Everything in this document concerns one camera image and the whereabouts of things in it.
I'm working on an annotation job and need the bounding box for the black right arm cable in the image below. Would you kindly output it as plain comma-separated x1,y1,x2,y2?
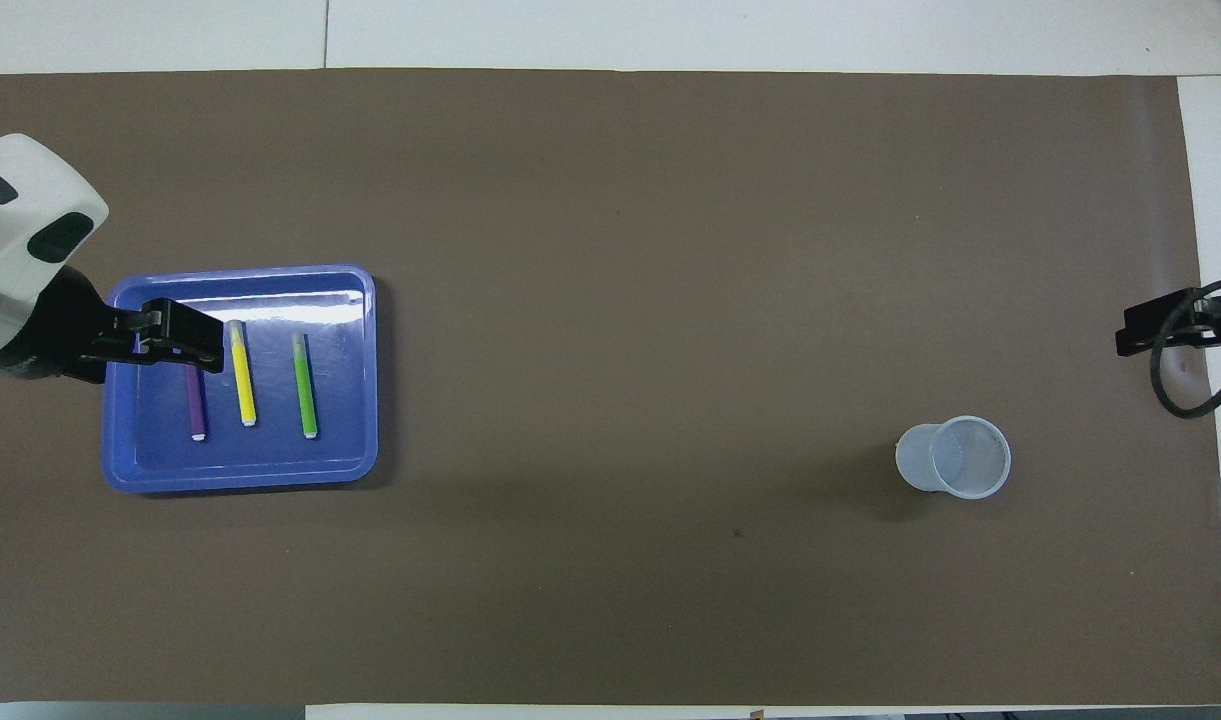
1150,275,1221,419

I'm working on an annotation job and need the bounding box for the green pen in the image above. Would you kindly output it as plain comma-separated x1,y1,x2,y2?
291,332,319,440

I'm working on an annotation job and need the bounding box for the blue plastic tray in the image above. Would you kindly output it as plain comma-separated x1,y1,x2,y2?
102,264,379,495

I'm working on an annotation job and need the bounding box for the yellow pen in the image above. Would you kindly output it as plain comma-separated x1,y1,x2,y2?
228,320,258,428

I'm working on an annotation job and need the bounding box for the translucent plastic cup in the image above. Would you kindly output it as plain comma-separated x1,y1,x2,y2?
895,415,1012,501

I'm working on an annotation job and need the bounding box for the brown table mat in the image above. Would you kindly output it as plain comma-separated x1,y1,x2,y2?
0,68,1221,707

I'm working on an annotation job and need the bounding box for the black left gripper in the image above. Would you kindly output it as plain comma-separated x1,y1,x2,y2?
5,265,226,386

